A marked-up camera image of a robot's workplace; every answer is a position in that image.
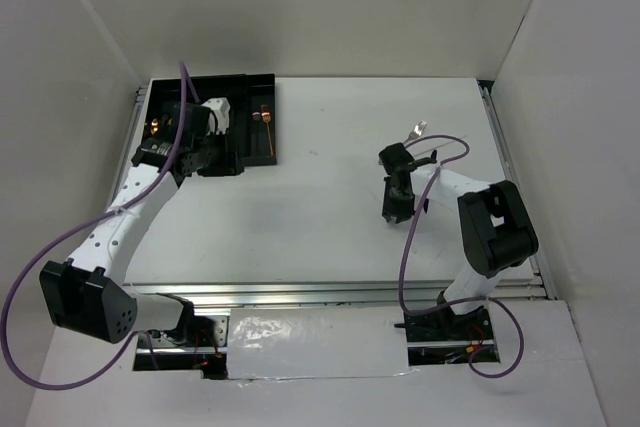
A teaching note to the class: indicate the aluminium right side rail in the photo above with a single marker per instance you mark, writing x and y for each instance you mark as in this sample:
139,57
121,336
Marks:
539,261

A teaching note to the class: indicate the white foil-edged front panel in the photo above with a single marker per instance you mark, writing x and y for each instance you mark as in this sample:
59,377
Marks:
316,343

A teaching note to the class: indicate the white chopstick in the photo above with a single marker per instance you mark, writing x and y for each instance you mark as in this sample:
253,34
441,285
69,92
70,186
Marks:
445,147

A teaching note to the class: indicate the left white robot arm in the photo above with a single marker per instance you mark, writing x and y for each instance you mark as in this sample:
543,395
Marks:
85,293

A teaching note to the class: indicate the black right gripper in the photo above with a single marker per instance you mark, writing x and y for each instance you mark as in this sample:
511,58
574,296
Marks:
390,209

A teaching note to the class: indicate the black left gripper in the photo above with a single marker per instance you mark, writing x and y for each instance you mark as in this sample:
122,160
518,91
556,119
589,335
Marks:
230,163

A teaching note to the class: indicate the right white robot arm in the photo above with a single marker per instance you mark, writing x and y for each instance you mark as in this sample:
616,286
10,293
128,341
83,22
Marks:
496,230

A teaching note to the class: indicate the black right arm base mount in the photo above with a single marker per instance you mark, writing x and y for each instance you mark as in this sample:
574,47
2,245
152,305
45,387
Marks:
445,326

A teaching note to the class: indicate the copper rose gold fork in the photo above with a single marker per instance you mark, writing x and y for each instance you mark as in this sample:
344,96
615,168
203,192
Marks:
266,118

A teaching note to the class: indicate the black cutlery organizer tray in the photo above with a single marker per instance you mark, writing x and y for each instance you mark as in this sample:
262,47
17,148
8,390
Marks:
246,94

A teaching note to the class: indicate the silver ornate fork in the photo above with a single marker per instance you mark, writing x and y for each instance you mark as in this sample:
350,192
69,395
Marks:
416,132

